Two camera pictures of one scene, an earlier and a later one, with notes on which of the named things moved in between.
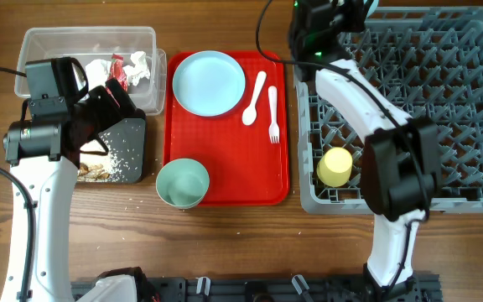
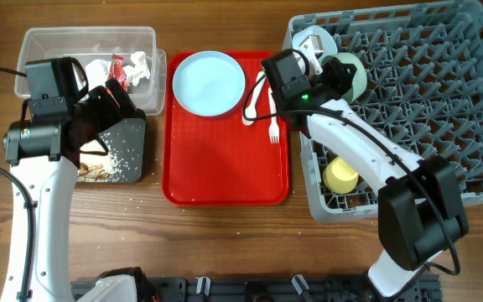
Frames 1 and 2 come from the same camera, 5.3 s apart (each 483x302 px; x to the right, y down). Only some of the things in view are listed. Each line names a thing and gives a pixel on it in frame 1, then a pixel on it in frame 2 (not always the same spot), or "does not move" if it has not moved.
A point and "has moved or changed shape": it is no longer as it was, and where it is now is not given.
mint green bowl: x=183 y=183 has moved or changed shape
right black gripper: x=355 y=12 -> x=330 y=70
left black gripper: x=112 y=114 does not move
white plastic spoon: x=249 y=115 does not move
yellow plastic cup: x=334 y=167 has moved or changed shape
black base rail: x=273 y=289 does not move
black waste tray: x=126 y=142 does not move
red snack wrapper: x=117 y=70 does not move
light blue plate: x=209 y=84 does not move
